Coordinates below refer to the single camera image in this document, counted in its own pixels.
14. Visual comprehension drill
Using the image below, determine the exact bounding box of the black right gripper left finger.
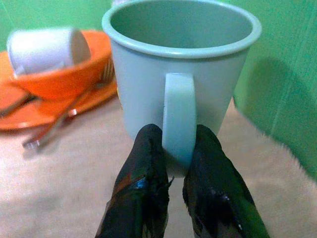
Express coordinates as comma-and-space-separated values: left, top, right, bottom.
95, 123, 174, 238

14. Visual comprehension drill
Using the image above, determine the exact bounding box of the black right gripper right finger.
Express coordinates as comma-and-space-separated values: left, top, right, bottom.
182, 124, 270, 238

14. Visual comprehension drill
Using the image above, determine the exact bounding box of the light blue mug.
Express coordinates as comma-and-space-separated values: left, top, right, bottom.
101, 0, 263, 178

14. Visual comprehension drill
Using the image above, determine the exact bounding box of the silver metal spoon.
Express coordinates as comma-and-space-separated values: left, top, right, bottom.
21, 83, 106, 151

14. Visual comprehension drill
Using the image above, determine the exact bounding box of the orange bowl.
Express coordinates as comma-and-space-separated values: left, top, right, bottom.
9, 31, 114, 103

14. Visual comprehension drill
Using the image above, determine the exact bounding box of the orange plate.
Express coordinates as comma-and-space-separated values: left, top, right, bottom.
0, 51, 117, 131

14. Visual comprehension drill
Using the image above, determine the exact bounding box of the white cup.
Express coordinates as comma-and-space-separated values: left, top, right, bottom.
6, 27, 92, 76

